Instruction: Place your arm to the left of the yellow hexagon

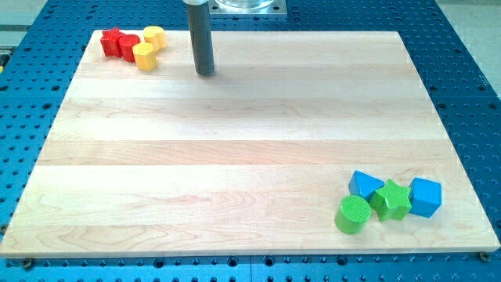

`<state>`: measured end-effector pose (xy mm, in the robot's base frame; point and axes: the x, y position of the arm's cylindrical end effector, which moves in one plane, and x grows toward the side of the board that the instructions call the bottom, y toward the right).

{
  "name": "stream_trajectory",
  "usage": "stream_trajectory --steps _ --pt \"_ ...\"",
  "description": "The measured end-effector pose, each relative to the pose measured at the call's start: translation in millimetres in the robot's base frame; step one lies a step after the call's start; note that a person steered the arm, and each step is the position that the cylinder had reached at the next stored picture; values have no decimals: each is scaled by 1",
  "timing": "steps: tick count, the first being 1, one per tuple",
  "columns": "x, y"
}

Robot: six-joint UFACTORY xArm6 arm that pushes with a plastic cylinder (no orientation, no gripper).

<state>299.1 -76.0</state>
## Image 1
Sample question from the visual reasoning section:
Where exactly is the yellow hexagon block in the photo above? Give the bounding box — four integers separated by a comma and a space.
143, 26, 167, 52

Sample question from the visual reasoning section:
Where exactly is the wooden board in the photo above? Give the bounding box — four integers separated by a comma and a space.
1, 31, 499, 259

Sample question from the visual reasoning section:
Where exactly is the blue triangle block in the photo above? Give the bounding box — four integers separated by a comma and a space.
348, 171, 384, 201

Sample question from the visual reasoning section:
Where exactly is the green cylinder block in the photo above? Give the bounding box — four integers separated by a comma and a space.
334, 195, 372, 234

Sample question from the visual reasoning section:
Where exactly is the yellow heart block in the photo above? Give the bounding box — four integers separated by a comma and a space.
132, 42, 157, 71

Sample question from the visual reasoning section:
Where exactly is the green star block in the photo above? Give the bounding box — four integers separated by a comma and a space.
369, 179, 412, 222

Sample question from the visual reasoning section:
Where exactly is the red cylinder block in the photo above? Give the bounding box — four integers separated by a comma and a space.
118, 34, 141, 63

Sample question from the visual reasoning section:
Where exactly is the red star block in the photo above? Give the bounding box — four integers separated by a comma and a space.
100, 27, 124, 58

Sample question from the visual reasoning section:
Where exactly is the blue cube block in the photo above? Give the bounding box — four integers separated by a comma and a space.
409, 177, 442, 218

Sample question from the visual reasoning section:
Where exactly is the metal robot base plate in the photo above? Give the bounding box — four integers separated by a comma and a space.
208, 0, 287, 18

